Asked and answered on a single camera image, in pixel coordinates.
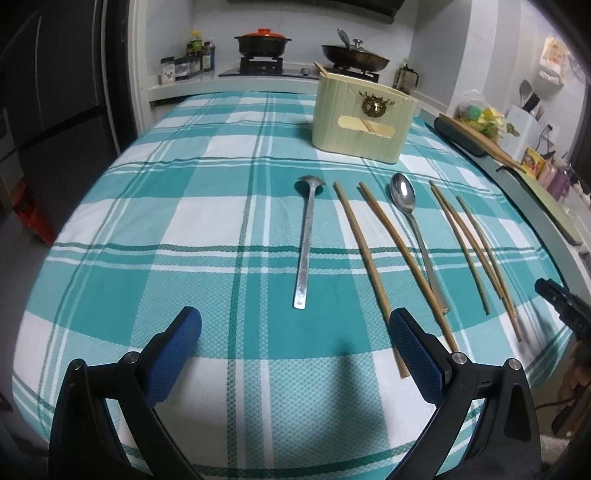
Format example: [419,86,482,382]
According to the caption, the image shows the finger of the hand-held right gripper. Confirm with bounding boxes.
[534,278,591,325]

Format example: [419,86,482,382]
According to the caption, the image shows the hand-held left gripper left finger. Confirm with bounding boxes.
[47,305,204,480]

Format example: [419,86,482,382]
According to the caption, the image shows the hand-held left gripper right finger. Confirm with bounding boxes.
[389,308,542,480]

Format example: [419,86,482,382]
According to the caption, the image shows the silver soup spoon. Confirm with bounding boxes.
[293,175,329,310]

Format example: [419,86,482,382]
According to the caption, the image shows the silver spoon with gold handle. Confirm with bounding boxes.
[389,173,451,315]

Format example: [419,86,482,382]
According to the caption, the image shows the cream utensil holder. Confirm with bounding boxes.
[310,74,419,165]

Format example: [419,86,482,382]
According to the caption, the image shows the green mat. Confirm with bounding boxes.
[496,164,585,246]

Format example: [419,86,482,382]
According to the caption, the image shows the teal plaid tablecloth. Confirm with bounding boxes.
[11,90,575,480]

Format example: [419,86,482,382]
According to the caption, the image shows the purple bottle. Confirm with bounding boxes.
[547,162,576,202]

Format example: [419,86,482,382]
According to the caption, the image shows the yellow printed box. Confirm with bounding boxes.
[522,148,549,179]

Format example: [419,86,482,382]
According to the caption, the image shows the wooden cutting board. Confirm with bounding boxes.
[436,113,528,175]

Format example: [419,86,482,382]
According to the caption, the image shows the white kitchen tool holder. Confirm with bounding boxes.
[507,79,556,154]

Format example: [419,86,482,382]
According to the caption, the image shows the plastic bag with colourful contents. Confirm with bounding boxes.
[456,89,514,136]

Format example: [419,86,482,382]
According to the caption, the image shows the glass french press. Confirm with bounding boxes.
[394,59,419,94]

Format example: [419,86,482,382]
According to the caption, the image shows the dark refrigerator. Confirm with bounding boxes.
[0,0,137,241]

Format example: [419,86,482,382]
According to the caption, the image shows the spice rack with bottles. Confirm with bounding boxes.
[160,31,216,85]

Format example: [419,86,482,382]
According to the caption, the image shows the black gas stove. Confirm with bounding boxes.
[219,56,385,80]

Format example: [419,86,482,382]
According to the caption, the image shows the black wok with glass lid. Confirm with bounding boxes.
[321,39,391,73]

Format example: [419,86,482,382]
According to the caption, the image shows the black pot with orange lid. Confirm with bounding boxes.
[234,28,282,59]

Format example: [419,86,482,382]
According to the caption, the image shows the white wall shelf with package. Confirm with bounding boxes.
[537,37,572,87]

